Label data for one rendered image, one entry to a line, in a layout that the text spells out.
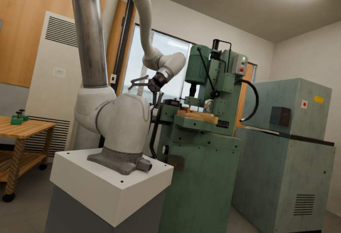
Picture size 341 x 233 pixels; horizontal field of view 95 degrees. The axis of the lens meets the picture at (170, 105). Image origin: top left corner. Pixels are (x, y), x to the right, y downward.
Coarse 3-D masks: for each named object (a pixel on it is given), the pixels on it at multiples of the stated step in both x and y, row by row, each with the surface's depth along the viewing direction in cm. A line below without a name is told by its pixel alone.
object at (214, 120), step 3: (198, 114) 114; (201, 114) 109; (204, 117) 104; (207, 117) 101; (210, 117) 97; (213, 117) 94; (216, 117) 92; (204, 120) 103; (207, 120) 100; (210, 120) 97; (213, 120) 93; (216, 120) 92; (216, 123) 92
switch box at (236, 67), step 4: (236, 56) 130; (240, 56) 128; (244, 56) 129; (236, 60) 129; (240, 60) 128; (236, 64) 128; (240, 64) 128; (244, 64) 129; (232, 68) 132; (236, 68) 128; (240, 68) 128; (244, 68) 129; (232, 72) 131; (236, 72) 128; (244, 72) 129; (240, 76) 134
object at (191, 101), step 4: (188, 96) 132; (184, 100) 138; (188, 100) 132; (192, 100) 133; (196, 100) 134; (200, 100) 135; (188, 104) 133; (192, 104) 133; (196, 104) 134; (200, 104) 135
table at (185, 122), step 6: (162, 120) 115; (168, 120) 116; (174, 120) 116; (180, 120) 103; (186, 120) 97; (192, 120) 98; (198, 120) 99; (186, 126) 97; (192, 126) 98; (198, 126) 99; (204, 126) 100; (210, 126) 101
